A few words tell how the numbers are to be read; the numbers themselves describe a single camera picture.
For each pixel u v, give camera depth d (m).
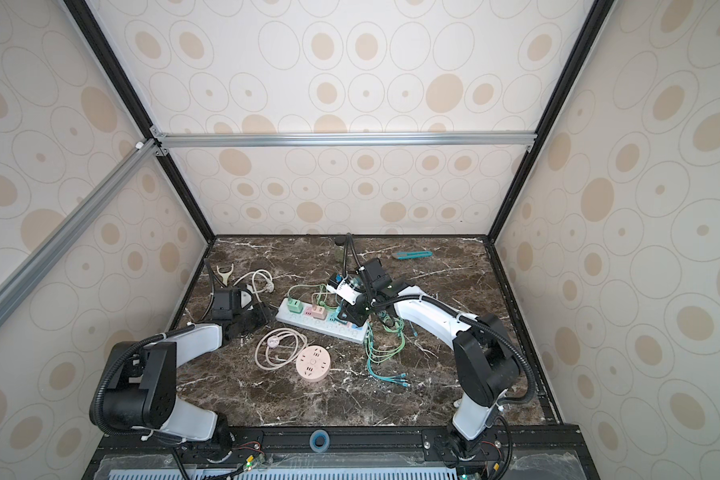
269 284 1.03
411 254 1.14
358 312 0.76
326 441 0.74
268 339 0.90
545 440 0.77
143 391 0.44
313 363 0.85
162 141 0.90
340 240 1.14
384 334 0.93
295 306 0.92
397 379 0.84
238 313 0.77
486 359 0.46
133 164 0.81
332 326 0.92
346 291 0.76
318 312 0.91
